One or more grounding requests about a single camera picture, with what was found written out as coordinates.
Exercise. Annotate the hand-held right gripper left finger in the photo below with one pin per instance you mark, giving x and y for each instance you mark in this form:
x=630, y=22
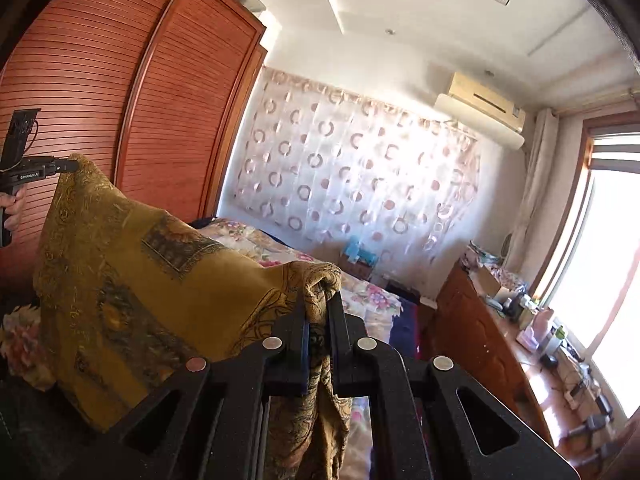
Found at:
x=292, y=355

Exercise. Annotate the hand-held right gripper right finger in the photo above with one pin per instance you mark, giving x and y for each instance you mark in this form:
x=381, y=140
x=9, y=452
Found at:
x=345, y=360

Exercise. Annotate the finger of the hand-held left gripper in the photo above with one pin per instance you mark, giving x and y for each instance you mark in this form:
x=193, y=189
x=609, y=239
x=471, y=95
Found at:
x=62, y=169
x=62, y=162

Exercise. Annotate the mustard patterned garment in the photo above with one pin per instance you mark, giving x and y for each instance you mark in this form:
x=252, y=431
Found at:
x=125, y=285

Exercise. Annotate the person's left hand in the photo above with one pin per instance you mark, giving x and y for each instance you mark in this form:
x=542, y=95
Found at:
x=12, y=210

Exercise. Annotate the pink floral bed sheet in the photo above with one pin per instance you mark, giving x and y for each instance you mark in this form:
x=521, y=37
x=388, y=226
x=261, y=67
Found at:
x=370, y=300

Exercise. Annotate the small brown box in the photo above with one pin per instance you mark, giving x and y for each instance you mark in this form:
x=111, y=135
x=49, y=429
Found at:
x=356, y=269

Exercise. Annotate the blue plastic object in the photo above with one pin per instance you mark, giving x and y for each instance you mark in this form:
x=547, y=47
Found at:
x=357, y=250

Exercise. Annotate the wooden sideboard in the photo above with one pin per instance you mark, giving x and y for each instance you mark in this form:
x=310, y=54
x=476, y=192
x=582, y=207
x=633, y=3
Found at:
x=475, y=330

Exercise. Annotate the wooden slatted wardrobe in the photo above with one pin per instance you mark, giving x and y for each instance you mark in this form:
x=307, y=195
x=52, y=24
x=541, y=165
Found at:
x=190, y=110

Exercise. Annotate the open cardboard box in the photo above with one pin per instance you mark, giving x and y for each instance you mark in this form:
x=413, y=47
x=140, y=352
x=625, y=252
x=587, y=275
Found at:
x=487, y=280

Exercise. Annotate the pile of papers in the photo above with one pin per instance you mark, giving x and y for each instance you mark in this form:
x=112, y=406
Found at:
x=480, y=255

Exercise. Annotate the circle patterned sheer curtain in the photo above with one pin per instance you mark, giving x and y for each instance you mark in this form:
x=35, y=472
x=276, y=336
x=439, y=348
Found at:
x=350, y=175

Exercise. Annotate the pink bottle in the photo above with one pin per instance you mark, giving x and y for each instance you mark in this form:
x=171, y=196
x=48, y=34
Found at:
x=542, y=322

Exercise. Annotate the small black device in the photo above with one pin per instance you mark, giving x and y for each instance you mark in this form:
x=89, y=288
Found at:
x=549, y=360

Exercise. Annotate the white box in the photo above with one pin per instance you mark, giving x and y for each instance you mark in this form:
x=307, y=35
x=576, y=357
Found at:
x=247, y=0

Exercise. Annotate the white window curtain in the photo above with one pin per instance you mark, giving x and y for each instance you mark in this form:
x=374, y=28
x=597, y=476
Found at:
x=535, y=185

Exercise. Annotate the wooden framed window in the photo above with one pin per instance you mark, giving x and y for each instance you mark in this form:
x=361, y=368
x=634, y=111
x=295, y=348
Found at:
x=615, y=260

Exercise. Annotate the wall air conditioner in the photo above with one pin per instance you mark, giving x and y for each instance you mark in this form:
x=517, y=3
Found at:
x=480, y=110

